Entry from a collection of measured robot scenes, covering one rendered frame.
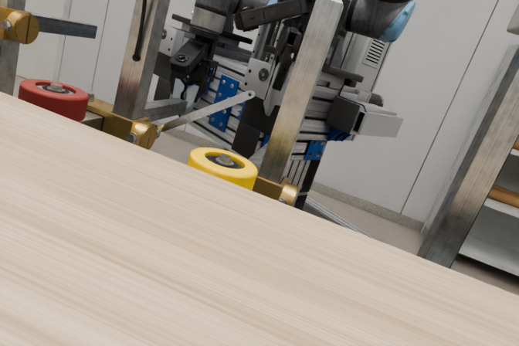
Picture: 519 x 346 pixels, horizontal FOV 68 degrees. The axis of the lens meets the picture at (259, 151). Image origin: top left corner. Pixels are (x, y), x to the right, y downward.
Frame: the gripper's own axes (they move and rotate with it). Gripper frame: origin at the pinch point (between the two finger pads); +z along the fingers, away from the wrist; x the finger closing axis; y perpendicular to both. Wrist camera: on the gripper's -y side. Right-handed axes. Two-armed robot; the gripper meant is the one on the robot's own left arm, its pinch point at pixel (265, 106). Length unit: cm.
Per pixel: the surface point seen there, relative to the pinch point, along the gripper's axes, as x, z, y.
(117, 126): -3.2, 9.0, -21.8
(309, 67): -11.1, -8.5, 2.1
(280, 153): -11.1, 4.1, 2.3
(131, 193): -33.8, 4.5, -14.0
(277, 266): -39.8, 4.5, -2.5
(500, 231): 182, 69, 239
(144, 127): -3.5, 7.9, -17.8
